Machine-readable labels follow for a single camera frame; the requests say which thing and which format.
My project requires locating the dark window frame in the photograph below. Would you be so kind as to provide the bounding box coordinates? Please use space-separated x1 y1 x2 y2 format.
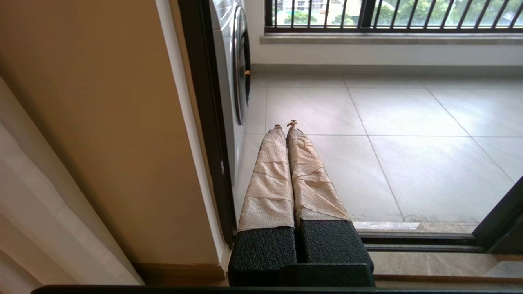
358 0 380 29

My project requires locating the grey stone window sill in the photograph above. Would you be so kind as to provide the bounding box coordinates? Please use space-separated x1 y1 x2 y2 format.
260 33 523 45

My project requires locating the black metal balcony railing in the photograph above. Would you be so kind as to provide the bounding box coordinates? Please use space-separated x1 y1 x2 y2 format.
265 0 523 33

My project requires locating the brown wooden baseboard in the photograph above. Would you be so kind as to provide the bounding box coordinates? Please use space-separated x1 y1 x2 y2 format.
133 263 226 283

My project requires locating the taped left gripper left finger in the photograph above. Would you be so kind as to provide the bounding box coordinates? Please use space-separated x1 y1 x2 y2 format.
228 125 297 286

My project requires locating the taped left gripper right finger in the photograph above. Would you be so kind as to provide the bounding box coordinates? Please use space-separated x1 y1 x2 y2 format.
281 120 375 286

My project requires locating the white curtain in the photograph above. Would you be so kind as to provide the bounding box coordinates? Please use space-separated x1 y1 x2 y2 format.
0 76 145 294

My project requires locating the dark framed sliding glass door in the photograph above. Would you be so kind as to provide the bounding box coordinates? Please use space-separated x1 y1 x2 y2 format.
473 176 523 254

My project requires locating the white front-load washing machine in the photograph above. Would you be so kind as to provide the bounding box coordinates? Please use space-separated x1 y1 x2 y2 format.
209 0 252 223

